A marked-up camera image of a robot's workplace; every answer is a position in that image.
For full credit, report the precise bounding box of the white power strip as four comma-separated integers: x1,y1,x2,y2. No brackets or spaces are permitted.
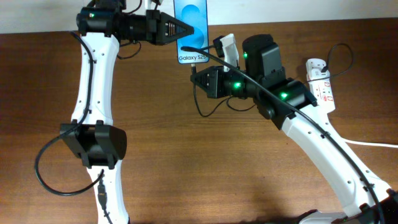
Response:
305,58,335,114

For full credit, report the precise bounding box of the white USB charger plug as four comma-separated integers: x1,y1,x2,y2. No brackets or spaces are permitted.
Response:
307,68,330,82

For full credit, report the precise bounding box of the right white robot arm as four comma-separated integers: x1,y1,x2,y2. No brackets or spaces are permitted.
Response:
190,34,397,223

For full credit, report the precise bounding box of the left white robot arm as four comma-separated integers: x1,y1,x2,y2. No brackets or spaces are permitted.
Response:
60,0,194,223

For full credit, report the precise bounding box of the blue Galaxy smartphone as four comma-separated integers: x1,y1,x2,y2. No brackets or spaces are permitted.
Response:
174,0,209,64

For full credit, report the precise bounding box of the black USB charging cable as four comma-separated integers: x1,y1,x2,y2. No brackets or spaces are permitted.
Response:
190,42,354,118

